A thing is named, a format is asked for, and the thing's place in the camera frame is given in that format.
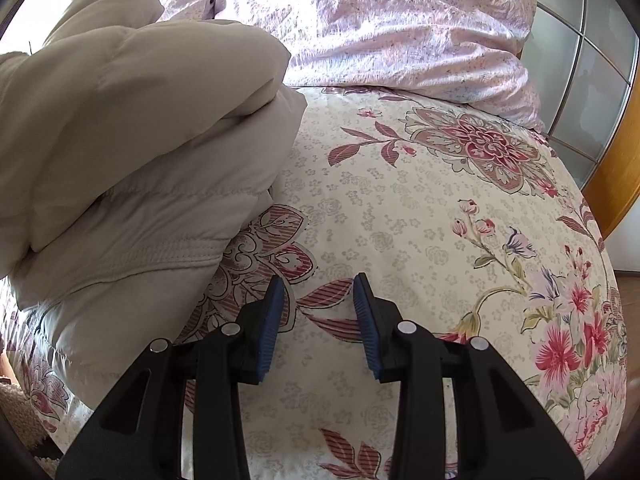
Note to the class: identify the white puffer jacket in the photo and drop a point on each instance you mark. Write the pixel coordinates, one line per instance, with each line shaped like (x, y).
(140, 135)

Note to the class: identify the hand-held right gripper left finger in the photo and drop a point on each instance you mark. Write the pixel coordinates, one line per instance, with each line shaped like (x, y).
(270, 322)

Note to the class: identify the pink pillow left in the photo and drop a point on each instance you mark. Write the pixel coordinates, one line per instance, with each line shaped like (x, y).
(375, 25)

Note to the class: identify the wood framed glass door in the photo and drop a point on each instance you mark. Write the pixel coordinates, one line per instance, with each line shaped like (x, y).
(585, 75)

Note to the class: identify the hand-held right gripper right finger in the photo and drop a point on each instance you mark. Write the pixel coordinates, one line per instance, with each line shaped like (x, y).
(367, 322)

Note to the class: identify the floral bed sheet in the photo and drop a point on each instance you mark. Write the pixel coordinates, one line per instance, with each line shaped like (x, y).
(410, 220)

